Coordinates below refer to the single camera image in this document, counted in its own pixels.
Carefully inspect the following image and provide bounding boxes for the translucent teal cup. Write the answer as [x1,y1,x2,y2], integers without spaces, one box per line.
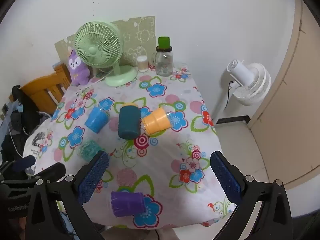
[78,140,102,162]

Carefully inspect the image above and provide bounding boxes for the blue cup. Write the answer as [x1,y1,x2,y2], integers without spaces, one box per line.
[84,106,110,133]

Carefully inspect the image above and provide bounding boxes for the patterned beige board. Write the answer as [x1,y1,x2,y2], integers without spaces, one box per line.
[54,16,156,72]

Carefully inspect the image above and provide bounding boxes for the wooden chair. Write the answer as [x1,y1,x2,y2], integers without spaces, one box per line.
[10,65,72,115]

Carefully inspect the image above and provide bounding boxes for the beige door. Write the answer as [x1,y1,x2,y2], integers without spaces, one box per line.
[250,0,320,190]

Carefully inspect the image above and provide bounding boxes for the green cup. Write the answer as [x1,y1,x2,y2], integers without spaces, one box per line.
[157,37,171,48]

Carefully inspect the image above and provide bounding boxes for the orange cup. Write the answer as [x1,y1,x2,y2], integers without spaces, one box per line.
[141,108,173,135]

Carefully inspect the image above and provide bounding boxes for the purple plush toy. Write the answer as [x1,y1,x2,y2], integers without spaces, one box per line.
[66,49,90,86]

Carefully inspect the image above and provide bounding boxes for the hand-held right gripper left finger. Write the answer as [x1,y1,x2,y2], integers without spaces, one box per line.
[25,151,110,240]

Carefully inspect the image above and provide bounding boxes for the green desk fan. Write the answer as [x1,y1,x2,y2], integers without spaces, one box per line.
[75,21,138,87]

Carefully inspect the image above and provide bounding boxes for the dark teal cup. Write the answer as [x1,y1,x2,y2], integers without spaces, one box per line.
[118,106,140,140]

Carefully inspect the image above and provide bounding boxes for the purple cup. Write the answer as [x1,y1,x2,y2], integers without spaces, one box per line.
[111,191,145,217]

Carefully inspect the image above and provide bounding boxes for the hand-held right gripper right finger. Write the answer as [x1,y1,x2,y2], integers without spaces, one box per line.
[210,151,293,240]

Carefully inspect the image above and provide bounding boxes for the glass jar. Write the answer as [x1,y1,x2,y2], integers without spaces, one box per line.
[150,46,174,77]

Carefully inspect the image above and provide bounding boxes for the black chair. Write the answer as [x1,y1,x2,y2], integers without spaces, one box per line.
[10,85,44,137]

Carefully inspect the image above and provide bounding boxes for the white standing fan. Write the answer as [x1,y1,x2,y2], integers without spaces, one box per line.
[212,59,272,125]

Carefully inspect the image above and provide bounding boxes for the black fan cable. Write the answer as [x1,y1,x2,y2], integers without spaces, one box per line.
[224,80,234,110]

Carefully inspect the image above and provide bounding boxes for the cotton swab container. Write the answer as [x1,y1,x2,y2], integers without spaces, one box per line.
[136,55,149,73]

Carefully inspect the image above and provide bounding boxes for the floral tablecloth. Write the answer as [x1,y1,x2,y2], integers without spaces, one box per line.
[24,61,238,229]

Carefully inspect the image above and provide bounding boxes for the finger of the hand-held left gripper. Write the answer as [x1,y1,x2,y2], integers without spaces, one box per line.
[31,162,67,183]
[12,155,36,172]

